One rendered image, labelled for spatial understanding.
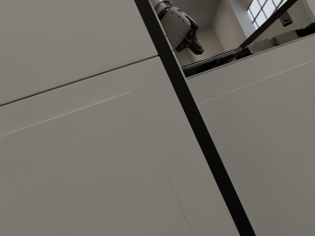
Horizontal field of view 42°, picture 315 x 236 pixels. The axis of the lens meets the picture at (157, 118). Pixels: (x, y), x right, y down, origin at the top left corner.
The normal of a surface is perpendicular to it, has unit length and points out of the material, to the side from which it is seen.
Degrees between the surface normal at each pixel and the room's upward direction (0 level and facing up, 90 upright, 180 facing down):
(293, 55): 90
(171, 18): 90
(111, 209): 90
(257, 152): 90
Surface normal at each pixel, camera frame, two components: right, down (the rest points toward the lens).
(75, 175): 0.26, -0.26
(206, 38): 0.02, -0.17
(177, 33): -0.55, 0.26
